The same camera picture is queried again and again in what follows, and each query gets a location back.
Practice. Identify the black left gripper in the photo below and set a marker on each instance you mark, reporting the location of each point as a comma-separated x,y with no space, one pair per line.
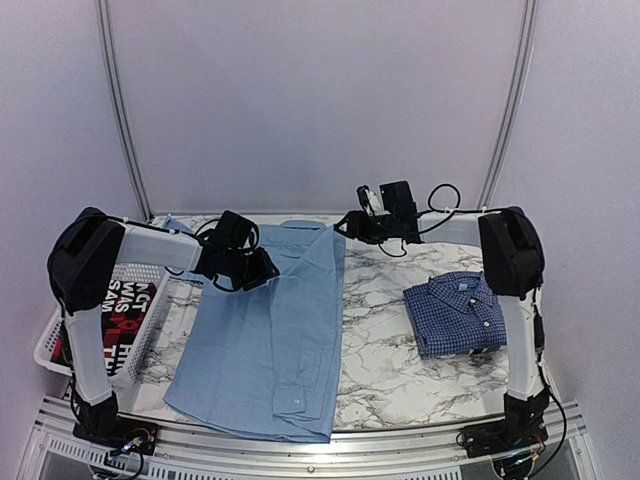
263,271

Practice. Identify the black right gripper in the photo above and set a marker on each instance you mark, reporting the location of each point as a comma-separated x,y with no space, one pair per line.
356,228

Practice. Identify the light blue long sleeve shirt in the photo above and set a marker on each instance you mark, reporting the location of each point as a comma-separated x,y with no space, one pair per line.
265,364

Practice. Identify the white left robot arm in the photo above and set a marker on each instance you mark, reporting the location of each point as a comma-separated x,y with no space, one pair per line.
81,264

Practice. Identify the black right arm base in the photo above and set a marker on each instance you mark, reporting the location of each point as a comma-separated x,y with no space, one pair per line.
522,426

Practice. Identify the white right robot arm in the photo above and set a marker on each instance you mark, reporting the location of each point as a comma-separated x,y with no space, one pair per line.
512,256

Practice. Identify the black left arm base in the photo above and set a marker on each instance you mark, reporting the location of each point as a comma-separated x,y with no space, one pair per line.
103,425

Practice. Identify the red black plaid shirt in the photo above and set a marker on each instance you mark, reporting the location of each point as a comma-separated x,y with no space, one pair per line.
124,309

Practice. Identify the blue checked folded shirt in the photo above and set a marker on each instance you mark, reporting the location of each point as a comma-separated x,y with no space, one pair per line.
455,314

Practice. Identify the white plastic laundry basket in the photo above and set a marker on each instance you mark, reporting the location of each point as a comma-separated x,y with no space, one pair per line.
140,273

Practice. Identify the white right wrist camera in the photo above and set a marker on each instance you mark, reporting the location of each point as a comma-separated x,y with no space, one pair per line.
369,201

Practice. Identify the right aluminium corner post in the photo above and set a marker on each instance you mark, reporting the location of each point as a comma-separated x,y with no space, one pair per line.
515,92

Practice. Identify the aluminium corner post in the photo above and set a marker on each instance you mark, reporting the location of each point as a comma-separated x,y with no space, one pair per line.
515,92
119,107

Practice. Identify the aluminium front frame rail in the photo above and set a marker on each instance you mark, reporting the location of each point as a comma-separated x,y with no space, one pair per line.
187,451

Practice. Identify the left aluminium corner post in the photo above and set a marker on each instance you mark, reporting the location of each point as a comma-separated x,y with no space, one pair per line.
119,107

